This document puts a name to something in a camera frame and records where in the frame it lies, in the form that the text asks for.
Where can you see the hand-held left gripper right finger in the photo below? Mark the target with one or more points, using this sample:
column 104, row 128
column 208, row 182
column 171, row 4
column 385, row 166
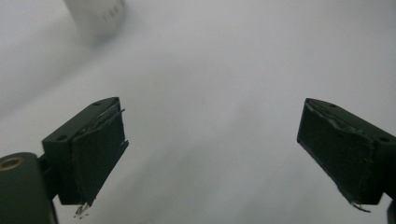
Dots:
column 342, row 152

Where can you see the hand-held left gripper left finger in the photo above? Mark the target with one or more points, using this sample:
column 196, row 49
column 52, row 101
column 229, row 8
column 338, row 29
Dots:
column 90, row 155

